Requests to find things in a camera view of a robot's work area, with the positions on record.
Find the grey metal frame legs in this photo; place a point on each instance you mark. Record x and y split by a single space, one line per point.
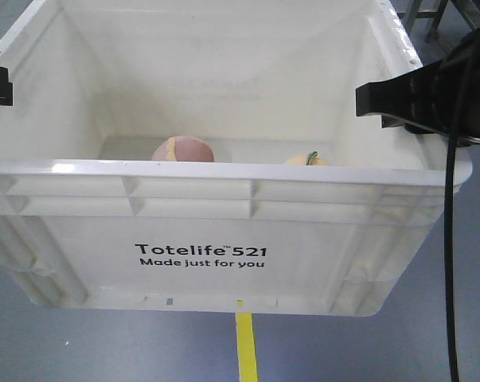
469 11

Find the yellow round plush toy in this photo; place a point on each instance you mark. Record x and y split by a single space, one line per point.
310 158

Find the pink round plush toy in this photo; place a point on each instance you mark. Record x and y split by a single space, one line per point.
183 148

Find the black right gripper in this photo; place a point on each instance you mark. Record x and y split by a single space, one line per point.
431 99

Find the white plastic Totelife tote box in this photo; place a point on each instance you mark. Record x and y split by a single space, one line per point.
88 220

